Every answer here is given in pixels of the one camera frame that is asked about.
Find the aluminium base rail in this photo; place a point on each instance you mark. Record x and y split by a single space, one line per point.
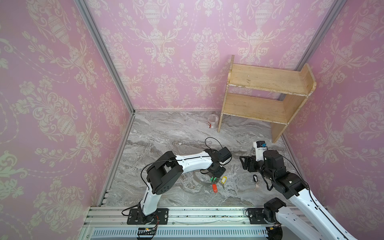
198 223

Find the red key tag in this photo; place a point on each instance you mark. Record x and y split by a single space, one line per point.
215 189

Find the aluminium corner post left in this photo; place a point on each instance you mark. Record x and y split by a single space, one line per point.
101 46

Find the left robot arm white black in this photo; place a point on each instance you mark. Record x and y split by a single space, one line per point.
164 173

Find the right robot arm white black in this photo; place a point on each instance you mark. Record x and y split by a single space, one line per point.
270 164

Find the yellow key tag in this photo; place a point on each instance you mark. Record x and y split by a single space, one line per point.
223 180

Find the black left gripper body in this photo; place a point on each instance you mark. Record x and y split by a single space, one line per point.
219 171

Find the aluminium corner post right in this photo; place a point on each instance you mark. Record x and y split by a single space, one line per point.
308 33

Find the clear plastic cup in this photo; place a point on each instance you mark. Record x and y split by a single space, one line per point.
213 121

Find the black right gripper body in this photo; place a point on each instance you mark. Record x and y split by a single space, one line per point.
250 163

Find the aluminium corner post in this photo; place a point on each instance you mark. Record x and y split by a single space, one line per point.
101 46
308 33

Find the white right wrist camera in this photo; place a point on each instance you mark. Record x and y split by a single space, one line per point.
260 147

